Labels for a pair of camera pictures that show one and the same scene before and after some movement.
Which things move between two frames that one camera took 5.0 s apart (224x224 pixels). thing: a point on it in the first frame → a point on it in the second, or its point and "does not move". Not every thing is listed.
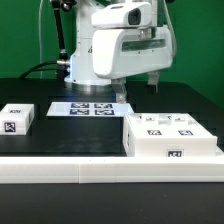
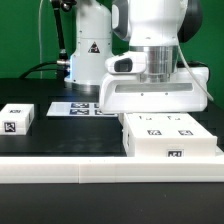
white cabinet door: [184, 125] does not move
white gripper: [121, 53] → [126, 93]
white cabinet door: [148, 125] does not move
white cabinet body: [162, 135] does not move
